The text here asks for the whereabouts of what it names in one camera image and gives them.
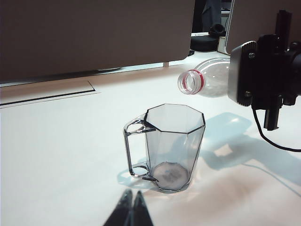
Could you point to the dark hanging garment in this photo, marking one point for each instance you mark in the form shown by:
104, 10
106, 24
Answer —
211, 14

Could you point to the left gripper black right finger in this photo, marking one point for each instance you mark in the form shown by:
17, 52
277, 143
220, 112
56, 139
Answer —
141, 212

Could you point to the silver black wrist camera box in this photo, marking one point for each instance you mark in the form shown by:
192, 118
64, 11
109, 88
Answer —
238, 70

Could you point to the black headset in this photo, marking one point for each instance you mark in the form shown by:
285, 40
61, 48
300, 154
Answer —
216, 30

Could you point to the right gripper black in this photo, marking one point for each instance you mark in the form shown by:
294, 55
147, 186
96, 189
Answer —
270, 70

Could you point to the white partition support bracket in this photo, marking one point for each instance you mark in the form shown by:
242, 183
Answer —
166, 64

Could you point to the wide brown partition panel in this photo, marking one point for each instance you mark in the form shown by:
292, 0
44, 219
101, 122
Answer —
94, 35

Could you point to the transparent grey octagonal mug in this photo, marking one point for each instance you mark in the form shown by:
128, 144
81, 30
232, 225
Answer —
171, 146

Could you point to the narrow brown partition panel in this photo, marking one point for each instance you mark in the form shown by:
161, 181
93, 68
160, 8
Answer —
254, 18

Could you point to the white flat oval foot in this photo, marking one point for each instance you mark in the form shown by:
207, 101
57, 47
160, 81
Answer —
109, 69

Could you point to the black round stool seat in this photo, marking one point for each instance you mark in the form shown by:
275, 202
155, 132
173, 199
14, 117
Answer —
203, 43

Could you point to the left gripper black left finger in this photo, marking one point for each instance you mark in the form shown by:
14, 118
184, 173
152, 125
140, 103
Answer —
123, 209

